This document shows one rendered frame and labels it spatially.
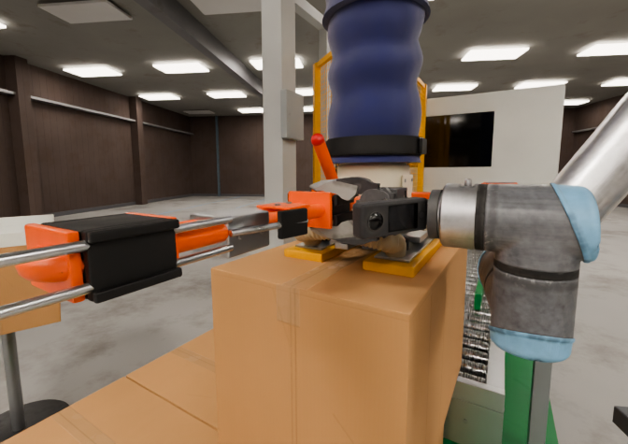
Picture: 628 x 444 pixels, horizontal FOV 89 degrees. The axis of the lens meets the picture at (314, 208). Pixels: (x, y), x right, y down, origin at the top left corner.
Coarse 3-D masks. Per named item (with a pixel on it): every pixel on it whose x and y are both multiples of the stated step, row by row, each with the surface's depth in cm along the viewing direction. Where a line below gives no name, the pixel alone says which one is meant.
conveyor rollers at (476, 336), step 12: (468, 252) 281; (480, 252) 283; (468, 264) 248; (468, 276) 217; (468, 288) 199; (468, 300) 176; (468, 312) 167; (480, 312) 164; (468, 324) 151; (480, 324) 149; (468, 336) 142; (480, 336) 140; (468, 348) 134; (480, 348) 132; (468, 360) 121; (480, 360) 124; (468, 372) 118; (480, 372) 116
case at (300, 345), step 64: (256, 256) 72; (448, 256) 71; (256, 320) 58; (320, 320) 51; (384, 320) 45; (448, 320) 70; (256, 384) 60; (320, 384) 52; (384, 384) 46; (448, 384) 76
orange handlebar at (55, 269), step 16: (416, 192) 76; (272, 208) 45; (288, 208) 43; (320, 208) 50; (192, 240) 30; (208, 240) 32; (224, 240) 34; (32, 272) 21; (48, 272) 21; (64, 272) 22
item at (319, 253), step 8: (328, 240) 77; (288, 248) 72; (296, 248) 72; (304, 248) 72; (312, 248) 71; (320, 248) 70; (328, 248) 72; (288, 256) 72; (296, 256) 70; (304, 256) 69; (312, 256) 68; (320, 256) 67; (328, 256) 69
